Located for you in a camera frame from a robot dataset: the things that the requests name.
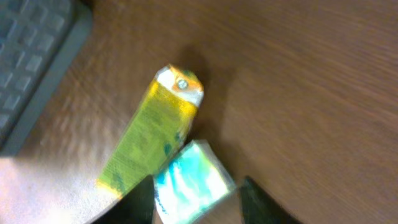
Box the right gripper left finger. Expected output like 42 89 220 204
90 175 155 224

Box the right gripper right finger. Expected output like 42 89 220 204
239 176 302 224

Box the green tissue pack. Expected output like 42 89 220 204
154 140 236 224

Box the green tea carton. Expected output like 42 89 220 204
96 64 204 197

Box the grey plastic basket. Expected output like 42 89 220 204
1 0 93 157

